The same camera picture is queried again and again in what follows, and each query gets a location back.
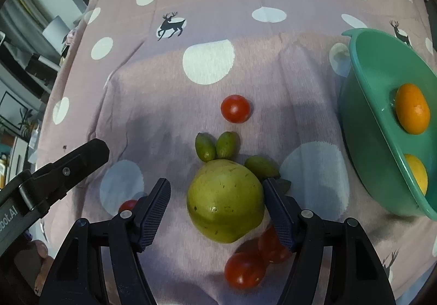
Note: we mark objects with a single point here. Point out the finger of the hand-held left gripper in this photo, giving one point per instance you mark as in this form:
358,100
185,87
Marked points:
68,168

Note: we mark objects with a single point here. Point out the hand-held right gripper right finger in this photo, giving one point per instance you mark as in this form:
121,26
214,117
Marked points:
278,216

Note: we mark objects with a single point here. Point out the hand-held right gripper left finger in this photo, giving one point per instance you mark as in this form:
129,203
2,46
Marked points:
155,216

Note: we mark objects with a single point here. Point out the red tomato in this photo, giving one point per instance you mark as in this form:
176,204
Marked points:
244,269
128,206
235,108
269,250

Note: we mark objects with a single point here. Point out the small green olive fruit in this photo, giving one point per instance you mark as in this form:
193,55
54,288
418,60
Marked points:
284,184
227,144
205,147
261,166

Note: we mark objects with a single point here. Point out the yellow-green pear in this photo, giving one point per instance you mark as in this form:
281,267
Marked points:
225,200

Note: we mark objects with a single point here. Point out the yellow lemon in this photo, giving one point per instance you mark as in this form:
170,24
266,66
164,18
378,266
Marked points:
416,171

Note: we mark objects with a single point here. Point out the green plastic bowl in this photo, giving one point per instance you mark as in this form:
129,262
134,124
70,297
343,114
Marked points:
375,86

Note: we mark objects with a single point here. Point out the orange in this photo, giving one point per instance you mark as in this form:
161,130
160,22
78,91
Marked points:
412,108

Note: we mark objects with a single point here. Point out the person's left hand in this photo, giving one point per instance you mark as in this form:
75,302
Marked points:
42,250

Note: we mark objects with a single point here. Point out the dark shelf unit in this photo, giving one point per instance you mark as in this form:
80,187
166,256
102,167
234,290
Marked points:
30,69

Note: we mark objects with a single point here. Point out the crumpled pink cloth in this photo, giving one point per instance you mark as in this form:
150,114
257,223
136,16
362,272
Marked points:
70,42

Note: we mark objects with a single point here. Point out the pink polka-dot blanket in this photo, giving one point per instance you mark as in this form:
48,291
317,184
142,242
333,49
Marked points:
290,86

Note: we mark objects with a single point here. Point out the white cylinder bin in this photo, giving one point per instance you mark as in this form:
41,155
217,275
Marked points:
54,31

